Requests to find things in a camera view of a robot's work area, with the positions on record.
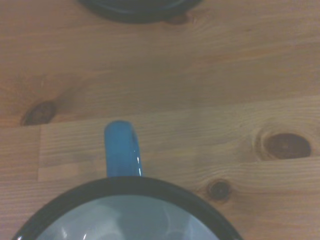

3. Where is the blue enamel mug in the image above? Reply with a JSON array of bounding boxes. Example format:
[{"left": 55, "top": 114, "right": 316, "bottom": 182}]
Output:
[{"left": 11, "top": 120, "right": 243, "bottom": 240}]

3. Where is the wooden mug tree black base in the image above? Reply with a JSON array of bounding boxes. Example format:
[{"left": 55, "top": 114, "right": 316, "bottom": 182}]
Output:
[{"left": 77, "top": 0, "right": 205, "bottom": 25}]

